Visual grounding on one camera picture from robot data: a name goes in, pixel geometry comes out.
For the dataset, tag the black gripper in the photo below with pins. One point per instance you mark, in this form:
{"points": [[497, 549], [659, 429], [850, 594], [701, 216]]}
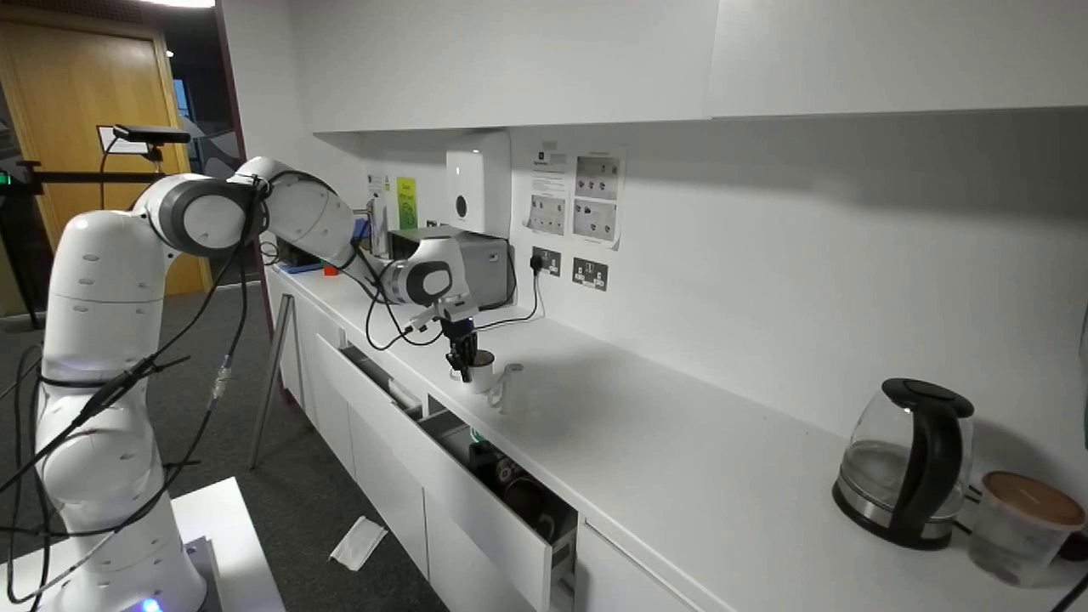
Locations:
{"points": [[455, 329]]}

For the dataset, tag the white robot base table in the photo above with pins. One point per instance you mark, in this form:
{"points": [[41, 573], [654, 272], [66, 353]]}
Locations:
{"points": [[231, 545]]}

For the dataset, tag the grey microwave oven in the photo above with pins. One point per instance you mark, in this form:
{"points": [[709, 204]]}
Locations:
{"points": [[488, 272]]}

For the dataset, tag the white kitchen drawer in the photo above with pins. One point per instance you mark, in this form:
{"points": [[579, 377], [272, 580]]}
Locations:
{"points": [[361, 377], [497, 545]]}

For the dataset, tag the white base cabinet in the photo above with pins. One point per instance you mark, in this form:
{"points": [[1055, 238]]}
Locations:
{"points": [[376, 463]]}

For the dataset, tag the small red block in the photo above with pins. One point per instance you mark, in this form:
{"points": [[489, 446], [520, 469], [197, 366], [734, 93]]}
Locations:
{"points": [[330, 268]]}

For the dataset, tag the white instruction sheet with logo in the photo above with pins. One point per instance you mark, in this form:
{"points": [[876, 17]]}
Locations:
{"points": [[550, 213]]}

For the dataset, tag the white paper towel dispenser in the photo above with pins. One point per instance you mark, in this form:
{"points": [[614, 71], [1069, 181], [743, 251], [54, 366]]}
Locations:
{"points": [[463, 191]]}

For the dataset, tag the grey tripod leg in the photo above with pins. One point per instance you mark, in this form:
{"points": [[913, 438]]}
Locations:
{"points": [[270, 386]]}

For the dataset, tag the white paper sheet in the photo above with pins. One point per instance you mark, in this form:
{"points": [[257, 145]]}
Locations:
{"points": [[358, 543]]}

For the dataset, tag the ceiling light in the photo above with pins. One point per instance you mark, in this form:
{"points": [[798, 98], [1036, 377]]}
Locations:
{"points": [[178, 4]]}

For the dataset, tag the wooden door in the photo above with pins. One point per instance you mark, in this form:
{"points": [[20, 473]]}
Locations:
{"points": [[70, 78]]}

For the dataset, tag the plastic tub with brown lid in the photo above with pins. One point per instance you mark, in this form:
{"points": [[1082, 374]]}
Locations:
{"points": [[1020, 528]]}

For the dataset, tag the steel wall socket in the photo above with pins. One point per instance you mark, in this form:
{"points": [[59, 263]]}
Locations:
{"points": [[550, 263], [590, 272]]}

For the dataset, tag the yellow green wall sign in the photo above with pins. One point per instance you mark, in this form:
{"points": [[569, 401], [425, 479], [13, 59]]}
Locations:
{"points": [[407, 204]]}

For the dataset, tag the wall power sockets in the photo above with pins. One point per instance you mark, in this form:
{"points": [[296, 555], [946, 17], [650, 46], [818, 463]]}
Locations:
{"points": [[595, 197]]}

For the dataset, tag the white upper wall cabinet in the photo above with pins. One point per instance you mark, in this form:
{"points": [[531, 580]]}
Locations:
{"points": [[907, 53], [511, 54]]}

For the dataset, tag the black camera stand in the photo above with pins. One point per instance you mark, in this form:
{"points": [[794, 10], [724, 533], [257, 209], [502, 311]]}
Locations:
{"points": [[88, 178]]}

